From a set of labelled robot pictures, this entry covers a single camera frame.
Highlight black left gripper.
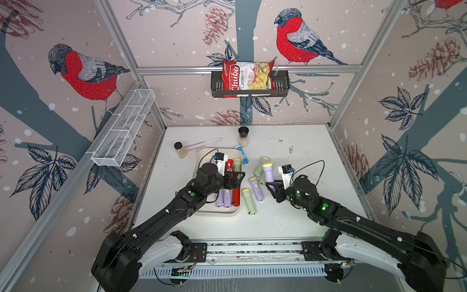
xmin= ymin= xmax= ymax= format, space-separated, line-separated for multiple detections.
xmin=204 ymin=170 xmax=246 ymax=198

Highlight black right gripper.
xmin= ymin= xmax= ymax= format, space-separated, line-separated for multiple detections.
xmin=264 ymin=179 xmax=311 ymax=215

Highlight red flashlight back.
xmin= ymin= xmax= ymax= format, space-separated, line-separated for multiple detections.
xmin=232 ymin=188 xmax=240 ymax=207

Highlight short red flashlight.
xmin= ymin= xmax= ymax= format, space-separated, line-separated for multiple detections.
xmin=225 ymin=159 xmax=234 ymax=172

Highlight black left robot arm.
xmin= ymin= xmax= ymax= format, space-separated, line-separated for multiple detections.
xmin=91 ymin=163 xmax=245 ymax=292

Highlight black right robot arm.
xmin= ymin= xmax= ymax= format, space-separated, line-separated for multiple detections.
xmin=266 ymin=175 xmax=447 ymax=292

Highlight cream plastic storage tray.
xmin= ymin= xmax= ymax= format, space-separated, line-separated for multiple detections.
xmin=193 ymin=148 xmax=242 ymax=218

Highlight blue flashlight back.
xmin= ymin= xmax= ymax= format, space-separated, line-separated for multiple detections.
xmin=235 ymin=146 xmax=249 ymax=165

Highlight green flashlight front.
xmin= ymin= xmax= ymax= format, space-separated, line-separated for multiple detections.
xmin=242 ymin=188 xmax=257 ymax=215

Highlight large spice jar black lid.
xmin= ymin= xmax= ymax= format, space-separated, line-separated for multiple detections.
xmin=238 ymin=126 xmax=249 ymax=148

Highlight small spice jar black lid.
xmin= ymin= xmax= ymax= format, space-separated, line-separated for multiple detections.
xmin=174 ymin=142 xmax=187 ymax=159

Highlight red cassava chips bag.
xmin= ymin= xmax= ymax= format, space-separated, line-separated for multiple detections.
xmin=222 ymin=61 xmax=274 ymax=92

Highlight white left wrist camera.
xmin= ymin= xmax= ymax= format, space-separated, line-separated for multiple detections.
xmin=213 ymin=152 xmax=229 ymax=176

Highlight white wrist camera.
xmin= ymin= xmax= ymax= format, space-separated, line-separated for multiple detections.
xmin=213 ymin=152 xmax=229 ymax=176
xmin=278 ymin=164 xmax=294 ymax=190

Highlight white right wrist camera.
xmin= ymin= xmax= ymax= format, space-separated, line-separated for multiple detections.
xmin=278 ymin=164 xmax=294 ymax=190

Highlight pink handled metal tongs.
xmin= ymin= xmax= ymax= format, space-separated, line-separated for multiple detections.
xmin=185 ymin=137 xmax=222 ymax=152

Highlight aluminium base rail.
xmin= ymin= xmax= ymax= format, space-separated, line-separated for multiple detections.
xmin=136 ymin=238 xmax=355 ymax=285

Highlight black wall basket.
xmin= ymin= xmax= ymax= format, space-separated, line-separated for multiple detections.
xmin=211 ymin=71 xmax=290 ymax=98

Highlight white wire mesh shelf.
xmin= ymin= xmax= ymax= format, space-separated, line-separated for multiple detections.
xmin=91 ymin=89 xmax=155 ymax=167

